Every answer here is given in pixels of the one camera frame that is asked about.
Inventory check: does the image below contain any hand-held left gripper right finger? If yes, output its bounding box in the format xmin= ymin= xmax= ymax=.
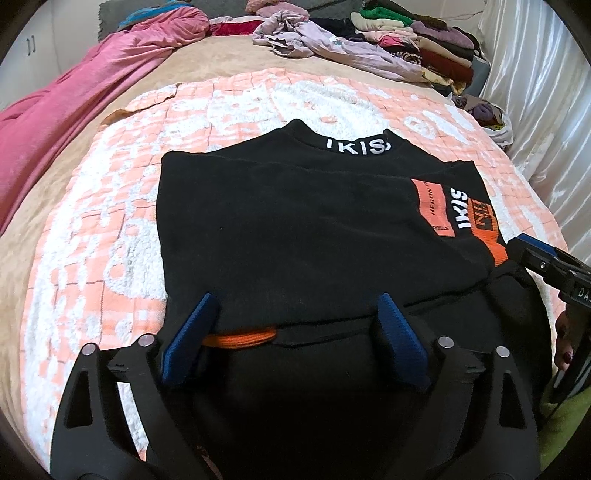
xmin=376 ymin=294 xmax=541 ymax=480

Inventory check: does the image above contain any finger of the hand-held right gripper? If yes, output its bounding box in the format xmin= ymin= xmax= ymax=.
xmin=506 ymin=234 xmax=583 ymax=283

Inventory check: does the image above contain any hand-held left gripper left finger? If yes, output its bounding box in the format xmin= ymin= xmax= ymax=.
xmin=50 ymin=293 xmax=220 ymax=480

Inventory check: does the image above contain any black sweater with orange cuffs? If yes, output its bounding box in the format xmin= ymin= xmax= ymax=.
xmin=154 ymin=119 xmax=555 ymax=480

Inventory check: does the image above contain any white plastic bag of clothes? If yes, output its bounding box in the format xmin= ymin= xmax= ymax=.
xmin=455 ymin=95 xmax=513 ymax=148

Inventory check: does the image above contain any pile of folded clothes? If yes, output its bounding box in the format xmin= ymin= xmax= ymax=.
xmin=351 ymin=0 xmax=485 ymax=95

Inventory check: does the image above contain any person's right hand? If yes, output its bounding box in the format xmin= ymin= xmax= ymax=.
xmin=554 ymin=314 xmax=583 ymax=372

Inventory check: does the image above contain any pink and white plaid blanket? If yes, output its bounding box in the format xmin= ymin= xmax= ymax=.
xmin=21 ymin=67 xmax=568 ymax=462

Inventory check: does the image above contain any green cloth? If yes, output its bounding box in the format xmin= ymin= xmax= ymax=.
xmin=538 ymin=383 xmax=591 ymax=472

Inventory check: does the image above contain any white satin curtain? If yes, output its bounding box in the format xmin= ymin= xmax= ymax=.
xmin=475 ymin=0 xmax=591 ymax=259

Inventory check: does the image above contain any pink velvet quilt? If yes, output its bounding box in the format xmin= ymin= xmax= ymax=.
xmin=0 ymin=4 xmax=211 ymax=236

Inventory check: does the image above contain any crumpled lilac garment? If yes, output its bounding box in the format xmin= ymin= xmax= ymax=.
xmin=252 ymin=10 xmax=428 ymax=84

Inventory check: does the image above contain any beige bed sheet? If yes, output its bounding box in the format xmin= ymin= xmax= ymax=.
xmin=0 ymin=34 xmax=462 ymax=416

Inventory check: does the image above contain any crumpled black garment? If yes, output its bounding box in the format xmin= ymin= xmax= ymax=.
xmin=309 ymin=17 xmax=365 ymax=40

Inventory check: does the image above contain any dark red garment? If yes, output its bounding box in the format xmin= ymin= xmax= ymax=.
xmin=210 ymin=18 xmax=264 ymax=38

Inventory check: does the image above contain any white wardrobe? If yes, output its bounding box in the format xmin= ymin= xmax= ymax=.
xmin=0 ymin=14 xmax=100 ymax=112

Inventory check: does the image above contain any blue cloth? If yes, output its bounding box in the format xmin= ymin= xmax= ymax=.
xmin=117 ymin=0 xmax=195 ymax=28

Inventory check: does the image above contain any grey quilted headboard cover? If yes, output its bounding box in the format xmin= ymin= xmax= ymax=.
xmin=99 ymin=0 xmax=365 ymax=21

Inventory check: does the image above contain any pink fluffy garment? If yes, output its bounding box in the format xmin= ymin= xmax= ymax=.
xmin=245 ymin=0 xmax=310 ymax=17

